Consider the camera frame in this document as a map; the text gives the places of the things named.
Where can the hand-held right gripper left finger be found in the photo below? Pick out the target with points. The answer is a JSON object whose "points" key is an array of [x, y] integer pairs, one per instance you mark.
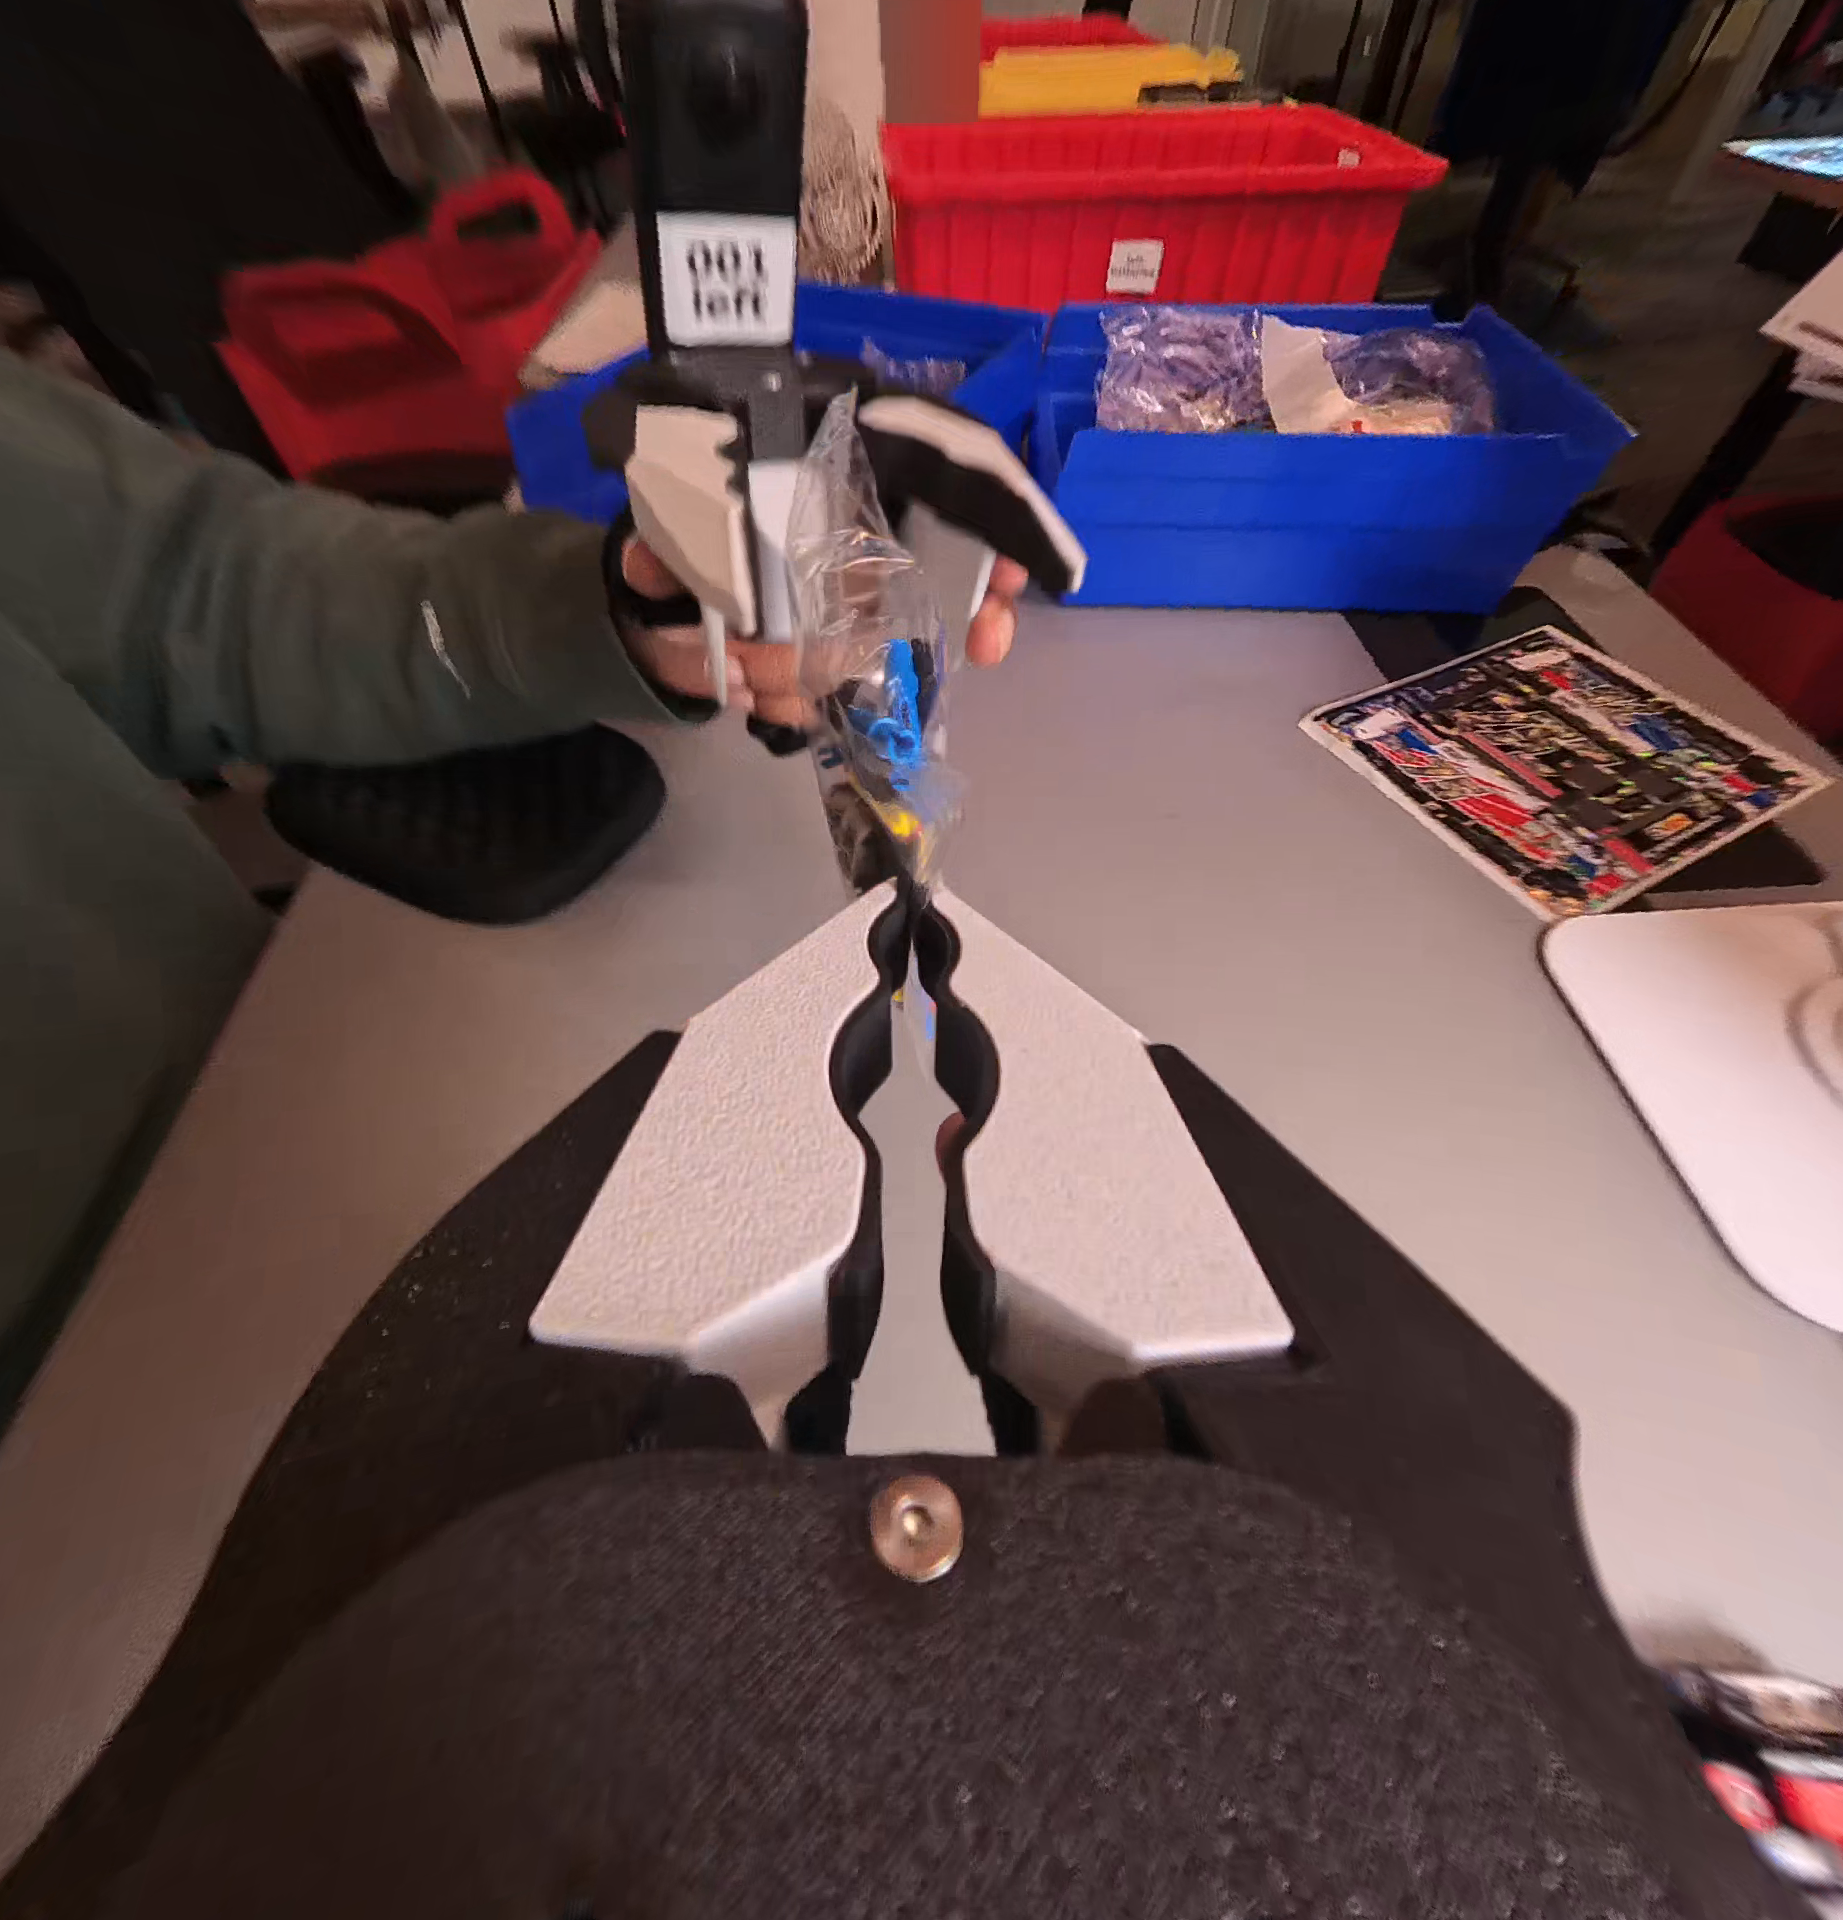
{"points": [[712, 1185]]}

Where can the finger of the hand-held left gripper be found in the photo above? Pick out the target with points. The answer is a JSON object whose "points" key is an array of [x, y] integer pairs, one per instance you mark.
{"points": [[698, 495], [943, 424]]}

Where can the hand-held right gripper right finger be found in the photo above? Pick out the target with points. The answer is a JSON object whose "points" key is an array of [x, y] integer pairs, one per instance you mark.
{"points": [[1118, 1185]]}

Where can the clear bag of lego pieces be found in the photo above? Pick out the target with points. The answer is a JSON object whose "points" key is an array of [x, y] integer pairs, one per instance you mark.
{"points": [[878, 720]]}

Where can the person's left forearm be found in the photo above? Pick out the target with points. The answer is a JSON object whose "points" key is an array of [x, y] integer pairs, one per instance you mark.
{"points": [[263, 586]]}

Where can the lego instruction booklet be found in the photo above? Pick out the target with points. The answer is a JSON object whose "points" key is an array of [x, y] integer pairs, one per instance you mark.
{"points": [[1568, 766]]}

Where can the partly built lego model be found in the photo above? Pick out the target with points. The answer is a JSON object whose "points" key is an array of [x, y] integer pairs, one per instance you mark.
{"points": [[1793, 1786]]}

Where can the person's right hand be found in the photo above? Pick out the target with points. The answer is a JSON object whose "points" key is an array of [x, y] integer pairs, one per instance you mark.
{"points": [[950, 1147]]}

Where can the person's left hand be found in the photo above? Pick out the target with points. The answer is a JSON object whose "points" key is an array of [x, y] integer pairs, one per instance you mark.
{"points": [[780, 682]]}

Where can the blue plastic bin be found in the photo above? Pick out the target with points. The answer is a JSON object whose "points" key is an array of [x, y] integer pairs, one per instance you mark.
{"points": [[1312, 516], [908, 336]]}

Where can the beige mesh bag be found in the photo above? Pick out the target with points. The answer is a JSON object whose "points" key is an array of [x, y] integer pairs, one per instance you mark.
{"points": [[843, 195]]}

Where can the clear plastic parts bags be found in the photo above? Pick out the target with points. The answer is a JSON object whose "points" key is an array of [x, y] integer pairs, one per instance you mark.
{"points": [[1207, 367]]}

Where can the red plastic bin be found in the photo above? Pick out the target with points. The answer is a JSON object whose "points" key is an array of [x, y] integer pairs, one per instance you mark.
{"points": [[1162, 211]]}

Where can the red felt tote bag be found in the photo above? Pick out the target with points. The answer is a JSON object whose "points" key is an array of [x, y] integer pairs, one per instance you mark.
{"points": [[367, 345]]}

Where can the yellow plastic bin lids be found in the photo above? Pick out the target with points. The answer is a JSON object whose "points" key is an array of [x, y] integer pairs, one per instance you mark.
{"points": [[1102, 82]]}

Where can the black mesh chair armrest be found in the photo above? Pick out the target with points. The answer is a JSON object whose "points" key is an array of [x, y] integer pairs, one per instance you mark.
{"points": [[473, 826]]}

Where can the large black panel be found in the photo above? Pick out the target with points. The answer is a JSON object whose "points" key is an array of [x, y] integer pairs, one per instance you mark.
{"points": [[127, 151]]}

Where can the white monitor stand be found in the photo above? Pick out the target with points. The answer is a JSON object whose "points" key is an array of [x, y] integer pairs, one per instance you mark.
{"points": [[1702, 1080]]}

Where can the red storage container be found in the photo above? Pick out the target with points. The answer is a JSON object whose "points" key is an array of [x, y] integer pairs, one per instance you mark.
{"points": [[1777, 616]]}

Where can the wooden side table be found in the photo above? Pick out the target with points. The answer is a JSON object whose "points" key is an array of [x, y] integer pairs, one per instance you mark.
{"points": [[1808, 165]]}

